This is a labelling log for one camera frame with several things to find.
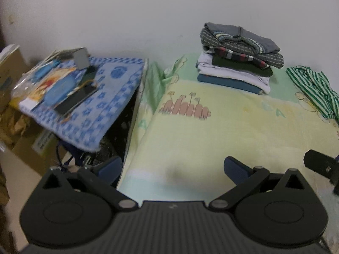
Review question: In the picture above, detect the red plaid folded shirt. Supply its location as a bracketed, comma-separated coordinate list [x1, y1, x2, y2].
[203, 46, 270, 69]

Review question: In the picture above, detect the yellow baby blanket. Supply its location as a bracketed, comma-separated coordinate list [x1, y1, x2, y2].
[118, 54, 338, 253]

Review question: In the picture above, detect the blue patterned cloth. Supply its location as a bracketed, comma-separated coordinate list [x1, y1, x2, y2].
[19, 56, 148, 153]

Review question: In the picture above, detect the black smartphone on table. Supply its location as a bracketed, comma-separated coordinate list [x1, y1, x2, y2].
[54, 85, 98, 116]

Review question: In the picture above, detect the blue folded garment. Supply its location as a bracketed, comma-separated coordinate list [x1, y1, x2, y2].
[197, 74, 264, 95]

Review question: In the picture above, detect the white folded garment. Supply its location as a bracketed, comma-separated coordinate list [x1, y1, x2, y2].
[196, 52, 271, 94]

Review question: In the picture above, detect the cardboard box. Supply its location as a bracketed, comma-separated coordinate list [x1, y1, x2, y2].
[0, 44, 29, 112]
[11, 127, 66, 176]

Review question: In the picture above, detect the grey box on table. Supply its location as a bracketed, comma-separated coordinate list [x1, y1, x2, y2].
[72, 48, 90, 70]

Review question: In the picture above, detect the lower cardboard box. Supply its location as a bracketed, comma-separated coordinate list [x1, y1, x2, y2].
[11, 127, 66, 176]

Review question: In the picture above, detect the dark green folded garment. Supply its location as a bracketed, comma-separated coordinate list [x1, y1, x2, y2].
[212, 56, 273, 77]

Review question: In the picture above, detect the green white striped garment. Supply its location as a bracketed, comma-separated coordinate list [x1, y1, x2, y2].
[286, 65, 338, 122]

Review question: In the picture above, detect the grey knit sweater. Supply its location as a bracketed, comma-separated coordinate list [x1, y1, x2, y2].
[200, 22, 284, 68]

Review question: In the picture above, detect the blue case on side table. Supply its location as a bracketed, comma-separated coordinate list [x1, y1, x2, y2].
[44, 76, 76, 107]

